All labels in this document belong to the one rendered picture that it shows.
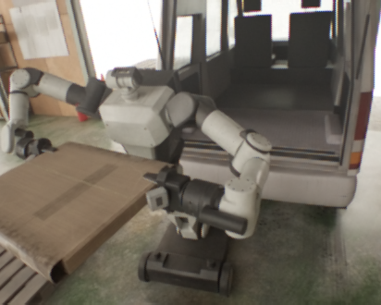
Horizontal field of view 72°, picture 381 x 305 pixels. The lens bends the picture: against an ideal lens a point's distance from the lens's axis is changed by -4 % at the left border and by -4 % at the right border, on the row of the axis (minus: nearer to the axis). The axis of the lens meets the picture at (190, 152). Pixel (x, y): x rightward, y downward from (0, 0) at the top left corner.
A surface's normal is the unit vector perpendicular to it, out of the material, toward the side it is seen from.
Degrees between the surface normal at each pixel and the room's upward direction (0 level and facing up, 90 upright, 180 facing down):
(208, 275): 45
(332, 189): 87
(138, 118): 63
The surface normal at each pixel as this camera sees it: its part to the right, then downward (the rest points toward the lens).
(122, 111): -0.36, 0.00
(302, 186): -0.33, 0.40
